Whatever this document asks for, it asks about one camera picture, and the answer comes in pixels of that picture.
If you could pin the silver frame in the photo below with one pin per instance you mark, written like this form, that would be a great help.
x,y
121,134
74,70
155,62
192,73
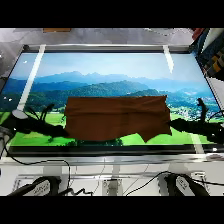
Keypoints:
x,y
133,160

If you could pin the brown garment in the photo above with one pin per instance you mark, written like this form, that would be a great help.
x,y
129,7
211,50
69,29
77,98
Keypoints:
x,y
116,118

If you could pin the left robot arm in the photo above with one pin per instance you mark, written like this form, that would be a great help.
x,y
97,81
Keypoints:
x,y
33,125

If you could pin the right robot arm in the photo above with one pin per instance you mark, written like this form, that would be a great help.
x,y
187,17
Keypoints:
x,y
193,126

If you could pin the heap of clothes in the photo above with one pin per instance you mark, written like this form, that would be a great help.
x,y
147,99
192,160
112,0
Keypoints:
x,y
211,53

